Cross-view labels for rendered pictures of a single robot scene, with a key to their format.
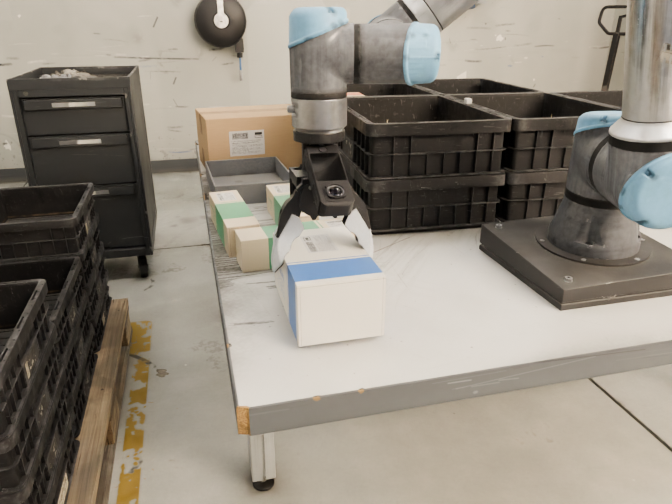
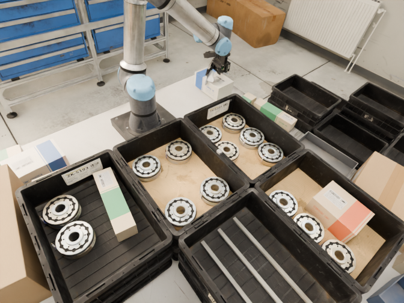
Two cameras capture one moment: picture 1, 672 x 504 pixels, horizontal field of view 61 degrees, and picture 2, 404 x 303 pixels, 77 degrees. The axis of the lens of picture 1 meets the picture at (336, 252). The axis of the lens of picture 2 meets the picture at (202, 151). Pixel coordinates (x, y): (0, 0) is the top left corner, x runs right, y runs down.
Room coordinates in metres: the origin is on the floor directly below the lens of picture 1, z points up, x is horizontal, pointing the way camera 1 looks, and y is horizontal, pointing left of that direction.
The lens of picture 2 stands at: (1.83, -0.68, 1.61)
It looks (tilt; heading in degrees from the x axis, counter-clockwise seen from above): 49 degrees down; 148
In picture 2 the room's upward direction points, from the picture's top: 7 degrees clockwise
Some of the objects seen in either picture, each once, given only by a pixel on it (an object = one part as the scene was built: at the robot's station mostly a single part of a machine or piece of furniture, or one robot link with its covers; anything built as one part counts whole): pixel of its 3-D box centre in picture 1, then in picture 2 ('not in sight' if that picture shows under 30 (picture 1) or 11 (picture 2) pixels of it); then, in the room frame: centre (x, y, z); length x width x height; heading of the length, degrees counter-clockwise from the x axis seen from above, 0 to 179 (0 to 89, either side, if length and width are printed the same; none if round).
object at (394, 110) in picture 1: (409, 135); (239, 142); (1.30, -0.17, 0.87); 0.40 x 0.30 x 0.11; 11
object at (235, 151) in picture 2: not in sight; (226, 150); (1.31, -0.24, 0.86); 0.10 x 0.10 x 0.01
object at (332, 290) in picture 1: (324, 280); (213, 83); (0.76, 0.02, 0.76); 0.20 x 0.12 x 0.09; 15
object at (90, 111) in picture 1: (97, 172); not in sight; (2.59, 1.12, 0.45); 0.60 x 0.45 x 0.90; 15
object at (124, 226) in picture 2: not in sight; (114, 202); (1.36, -0.69, 0.86); 0.24 x 0.06 x 0.06; 4
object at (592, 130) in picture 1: (612, 151); (141, 93); (0.92, -0.45, 0.91); 0.13 x 0.12 x 0.14; 0
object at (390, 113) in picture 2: not in sight; (367, 124); (1.17, 1.21, 0.37); 0.40 x 0.30 x 0.45; 15
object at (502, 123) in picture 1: (410, 112); (241, 133); (1.30, -0.17, 0.92); 0.40 x 0.30 x 0.02; 11
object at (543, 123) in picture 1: (533, 108); (178, 168); (1.36, -0.46, 0.92); 0.40 x 0.30 x 0.02; 11
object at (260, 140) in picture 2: not in sight; (252, 136); (1.29, -0.09, 0.86); 0.10 x 0.10 x 0.01
